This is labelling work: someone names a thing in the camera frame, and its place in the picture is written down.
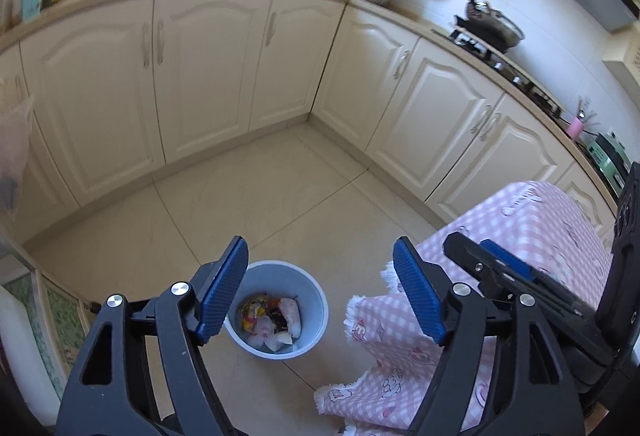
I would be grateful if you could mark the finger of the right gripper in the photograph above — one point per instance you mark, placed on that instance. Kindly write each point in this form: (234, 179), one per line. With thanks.
(570, 318)
(508, 259)

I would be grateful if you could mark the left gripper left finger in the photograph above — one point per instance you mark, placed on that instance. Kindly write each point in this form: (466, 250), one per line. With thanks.
(110, 392)

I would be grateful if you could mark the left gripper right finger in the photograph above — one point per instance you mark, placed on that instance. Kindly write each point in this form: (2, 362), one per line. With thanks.
(531, 391)

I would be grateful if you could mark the blue plastic trash bin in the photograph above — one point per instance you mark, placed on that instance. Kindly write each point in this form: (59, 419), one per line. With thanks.
(280, 312)

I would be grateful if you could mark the pink checkered tablecloth table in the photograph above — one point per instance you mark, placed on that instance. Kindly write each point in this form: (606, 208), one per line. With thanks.
(535, 221)

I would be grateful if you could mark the green electric cooker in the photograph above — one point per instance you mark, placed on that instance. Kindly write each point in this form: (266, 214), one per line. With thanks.
(609, 156)

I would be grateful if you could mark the pink utensil holder cup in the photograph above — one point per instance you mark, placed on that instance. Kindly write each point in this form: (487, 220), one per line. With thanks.
(575, 128)

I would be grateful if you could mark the gas stove top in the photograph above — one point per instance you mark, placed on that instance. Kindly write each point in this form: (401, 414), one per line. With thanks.
(507, 68)

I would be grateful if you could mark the upper cream cabinets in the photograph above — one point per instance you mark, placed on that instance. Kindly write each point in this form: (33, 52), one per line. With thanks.
(621, 57)

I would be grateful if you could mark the cream cabinets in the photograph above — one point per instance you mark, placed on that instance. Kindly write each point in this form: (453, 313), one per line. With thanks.
(128, 90)
(621, 57)

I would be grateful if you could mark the black wok with lid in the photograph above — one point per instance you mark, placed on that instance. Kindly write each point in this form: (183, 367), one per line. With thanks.
(492, 26)

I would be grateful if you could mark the lower cream cabinets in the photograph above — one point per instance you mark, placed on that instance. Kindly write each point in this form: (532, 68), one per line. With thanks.
(128, 90)

